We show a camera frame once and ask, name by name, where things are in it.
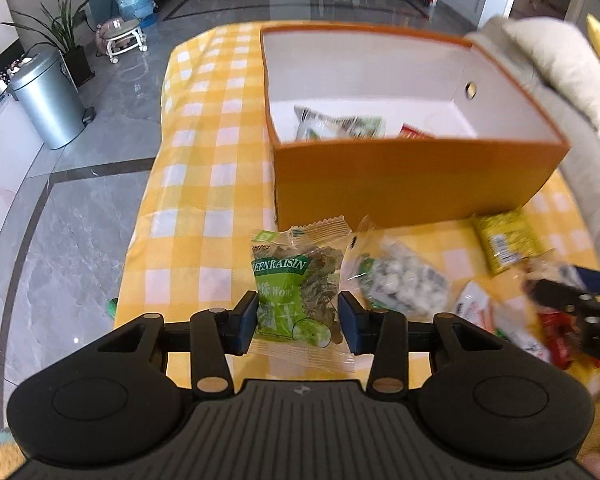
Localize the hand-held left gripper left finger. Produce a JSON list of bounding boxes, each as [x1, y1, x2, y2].
[[96, 291, 259, 401]]

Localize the yellow-green snack packet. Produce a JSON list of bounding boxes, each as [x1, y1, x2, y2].
[[470, 210, 543, 276]]

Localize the clear packet of white candies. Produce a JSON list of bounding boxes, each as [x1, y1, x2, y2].
[[341, 215, 453, 318]]

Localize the grey sofa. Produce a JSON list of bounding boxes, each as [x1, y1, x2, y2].
[[465, 17, 600, 281]]

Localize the white and green snack packet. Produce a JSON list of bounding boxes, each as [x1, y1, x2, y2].
[[294, 105, 386, 142]]

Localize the red snack packet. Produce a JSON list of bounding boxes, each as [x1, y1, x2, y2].
[[537, 310, 578, 371], [397, 123, 436, 140]]

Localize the white wheeled stool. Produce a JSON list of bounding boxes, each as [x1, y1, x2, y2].
[[97, 19, 148, 65]]

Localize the dark snack packet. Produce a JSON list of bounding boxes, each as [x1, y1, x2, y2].
[[522, 255, 581, 306]]

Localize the potted green plant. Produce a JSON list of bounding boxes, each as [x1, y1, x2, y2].
[[1, 0, 98, 86]]

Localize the silver pedal trash can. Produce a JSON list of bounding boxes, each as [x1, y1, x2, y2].
[[7, 46, 96, 151]]

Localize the orange cardboard box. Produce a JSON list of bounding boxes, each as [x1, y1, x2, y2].
[[259, 22, 572, 231]]

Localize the green raisin packet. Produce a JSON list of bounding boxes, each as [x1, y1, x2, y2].
[[250, 216, 356, 373]]

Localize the beige pillow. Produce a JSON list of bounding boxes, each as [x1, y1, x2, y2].
[[500, 16, 600, 138]]

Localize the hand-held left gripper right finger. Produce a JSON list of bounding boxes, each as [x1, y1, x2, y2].
[[338, 290, 506, 395]]

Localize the white packet with orange sticks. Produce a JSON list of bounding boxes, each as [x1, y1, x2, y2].
[[452, 280, 553, 366]]

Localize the yellow checked tablecloth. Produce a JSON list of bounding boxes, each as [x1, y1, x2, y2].
[[115, 22, 600, 411]]

